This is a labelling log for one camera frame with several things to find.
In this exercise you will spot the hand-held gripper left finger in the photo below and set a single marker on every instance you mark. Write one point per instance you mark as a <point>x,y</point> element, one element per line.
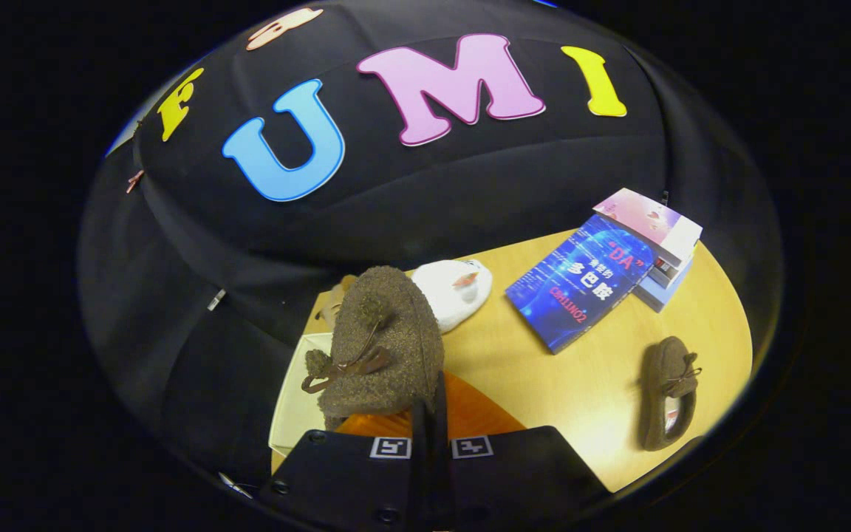
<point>351,476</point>

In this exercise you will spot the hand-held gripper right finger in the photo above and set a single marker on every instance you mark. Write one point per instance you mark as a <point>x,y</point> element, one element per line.
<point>440,414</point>

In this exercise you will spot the brown fuzzy shoe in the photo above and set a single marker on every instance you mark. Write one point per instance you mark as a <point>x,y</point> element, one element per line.
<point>665,377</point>
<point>388,340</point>

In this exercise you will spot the grey fabric storage box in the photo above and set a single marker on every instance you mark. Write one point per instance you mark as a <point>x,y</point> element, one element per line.
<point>296,399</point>

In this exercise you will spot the white plush toy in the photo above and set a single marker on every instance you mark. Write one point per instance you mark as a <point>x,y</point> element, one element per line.
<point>448,292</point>

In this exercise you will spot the brown plush toy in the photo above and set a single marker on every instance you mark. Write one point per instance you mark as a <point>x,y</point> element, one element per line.
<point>331,303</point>

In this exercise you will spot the dark blue book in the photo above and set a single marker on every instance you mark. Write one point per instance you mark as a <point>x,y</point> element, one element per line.
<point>580,284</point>

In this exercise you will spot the dark cover book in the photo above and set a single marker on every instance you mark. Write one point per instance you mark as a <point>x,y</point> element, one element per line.
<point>668,272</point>

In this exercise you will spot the pink cover book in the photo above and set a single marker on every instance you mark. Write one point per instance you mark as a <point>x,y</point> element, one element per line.
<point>651,218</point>

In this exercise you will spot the pink clothespin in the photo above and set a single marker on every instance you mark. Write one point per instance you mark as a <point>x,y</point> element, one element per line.
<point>134,181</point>

